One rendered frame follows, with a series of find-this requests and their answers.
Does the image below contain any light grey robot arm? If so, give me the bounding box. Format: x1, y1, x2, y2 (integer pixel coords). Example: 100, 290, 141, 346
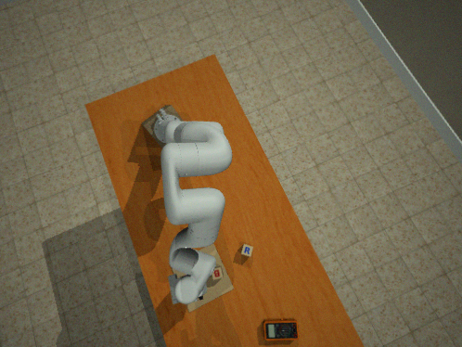
154, 109, 232, 304

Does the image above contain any orange pocket multimeter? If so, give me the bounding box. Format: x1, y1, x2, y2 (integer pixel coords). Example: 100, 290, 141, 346
263, 318, 299, 341

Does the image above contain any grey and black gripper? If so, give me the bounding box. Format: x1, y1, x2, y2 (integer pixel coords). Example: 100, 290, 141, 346
199, 284, 207, 300

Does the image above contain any beige mat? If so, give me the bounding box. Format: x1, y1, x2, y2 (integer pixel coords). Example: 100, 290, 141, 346
172, 244, 234, 313

